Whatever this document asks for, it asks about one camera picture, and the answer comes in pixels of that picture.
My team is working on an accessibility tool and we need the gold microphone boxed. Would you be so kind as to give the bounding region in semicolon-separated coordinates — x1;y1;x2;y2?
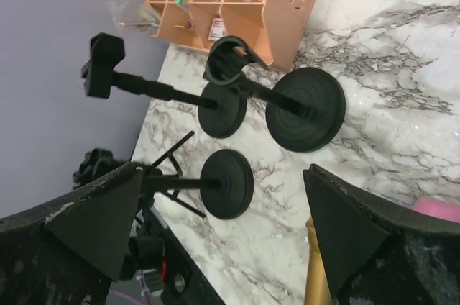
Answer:
304;217;338;305

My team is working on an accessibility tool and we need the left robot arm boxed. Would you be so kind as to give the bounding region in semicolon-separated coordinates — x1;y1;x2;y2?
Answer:
108;179;236;304

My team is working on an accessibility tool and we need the green capped tube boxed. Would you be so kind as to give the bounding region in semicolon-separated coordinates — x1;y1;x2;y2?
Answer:
174;0;190;14

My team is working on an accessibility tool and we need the orange plastic file organizer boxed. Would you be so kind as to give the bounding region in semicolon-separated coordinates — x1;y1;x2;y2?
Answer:
147;0;315;71

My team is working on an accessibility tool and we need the black mini tripod stand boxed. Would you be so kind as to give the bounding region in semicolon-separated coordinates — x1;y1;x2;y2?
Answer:
144;131;206;219

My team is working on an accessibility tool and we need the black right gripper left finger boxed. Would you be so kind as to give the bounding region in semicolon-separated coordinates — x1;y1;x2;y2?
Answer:
1;163;142;304

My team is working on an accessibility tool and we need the red white small card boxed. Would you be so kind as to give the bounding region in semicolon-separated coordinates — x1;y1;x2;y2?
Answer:
208;17;226;41

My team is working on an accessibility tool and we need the clear plastic bag of parts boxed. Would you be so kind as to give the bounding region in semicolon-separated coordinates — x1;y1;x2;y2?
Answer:
106;0;162;35

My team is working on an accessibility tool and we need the pink microphone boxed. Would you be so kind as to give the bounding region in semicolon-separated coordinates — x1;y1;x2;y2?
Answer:
412;196;460;223

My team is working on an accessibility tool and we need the black mic stand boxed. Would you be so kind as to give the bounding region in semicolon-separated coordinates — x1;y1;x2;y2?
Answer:
203;36;346;153
73;147;255;221
81;32;247;139

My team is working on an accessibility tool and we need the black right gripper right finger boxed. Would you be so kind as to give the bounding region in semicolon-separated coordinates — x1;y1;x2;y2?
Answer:
303;164;459;304

